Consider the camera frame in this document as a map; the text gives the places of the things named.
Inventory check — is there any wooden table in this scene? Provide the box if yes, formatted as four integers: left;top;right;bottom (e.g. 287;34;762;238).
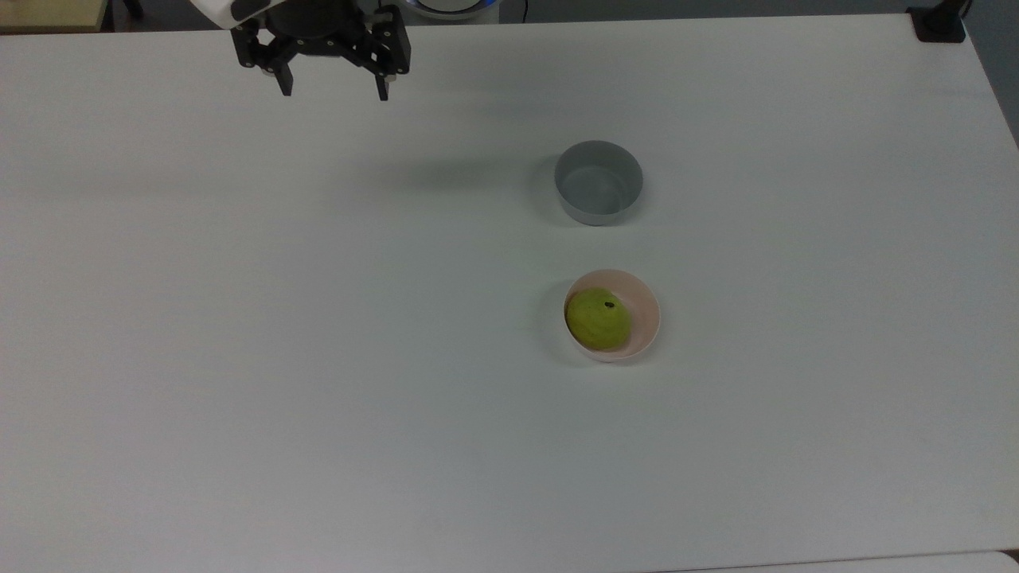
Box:
0;0;110;33

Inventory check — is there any pink bowl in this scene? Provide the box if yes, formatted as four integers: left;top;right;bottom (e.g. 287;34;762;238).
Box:
563;269;662;364

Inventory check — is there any green pear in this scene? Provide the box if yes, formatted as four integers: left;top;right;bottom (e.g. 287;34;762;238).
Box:
565;288;634;352

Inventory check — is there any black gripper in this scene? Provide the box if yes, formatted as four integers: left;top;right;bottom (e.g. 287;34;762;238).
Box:
232;0;413;102

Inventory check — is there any white robot base blue ring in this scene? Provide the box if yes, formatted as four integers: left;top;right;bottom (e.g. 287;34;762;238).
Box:
400;0;504;21

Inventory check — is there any gray bowl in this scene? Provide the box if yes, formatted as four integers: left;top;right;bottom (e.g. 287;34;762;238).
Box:
554;140;644;227

